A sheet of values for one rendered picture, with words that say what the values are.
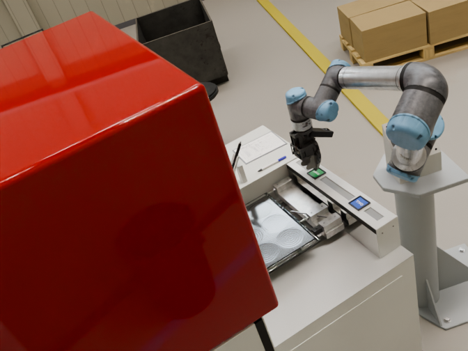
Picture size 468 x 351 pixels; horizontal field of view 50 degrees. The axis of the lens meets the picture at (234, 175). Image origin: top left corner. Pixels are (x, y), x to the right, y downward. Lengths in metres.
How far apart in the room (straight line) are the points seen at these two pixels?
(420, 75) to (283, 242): 0.75
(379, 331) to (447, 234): 1.21
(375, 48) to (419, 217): 2.58
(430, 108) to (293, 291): 0.76
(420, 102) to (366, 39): 3.13
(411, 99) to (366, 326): 0.84
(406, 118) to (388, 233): 0.50
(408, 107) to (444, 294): 1.48
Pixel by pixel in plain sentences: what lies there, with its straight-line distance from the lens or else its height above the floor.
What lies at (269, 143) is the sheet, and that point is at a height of 0.97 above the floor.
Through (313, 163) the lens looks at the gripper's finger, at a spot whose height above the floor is 1.03.
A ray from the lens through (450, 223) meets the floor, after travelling 3.12.
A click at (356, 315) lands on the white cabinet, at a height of 0.71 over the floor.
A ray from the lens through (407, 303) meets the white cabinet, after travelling 1.98.
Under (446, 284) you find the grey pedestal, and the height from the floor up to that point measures 0.04.
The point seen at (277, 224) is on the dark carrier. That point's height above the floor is 0.90.
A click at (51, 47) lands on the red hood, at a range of 1.39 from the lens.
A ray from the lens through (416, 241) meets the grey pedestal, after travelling 2.35.
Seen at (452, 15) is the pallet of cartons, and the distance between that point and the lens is 4.77.
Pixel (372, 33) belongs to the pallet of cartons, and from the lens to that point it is 4.55.
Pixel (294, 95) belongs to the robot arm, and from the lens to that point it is 1.76.
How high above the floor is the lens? 2.16
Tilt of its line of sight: 35 degrees down
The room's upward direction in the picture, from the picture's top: 19 degrees counter-clockwise
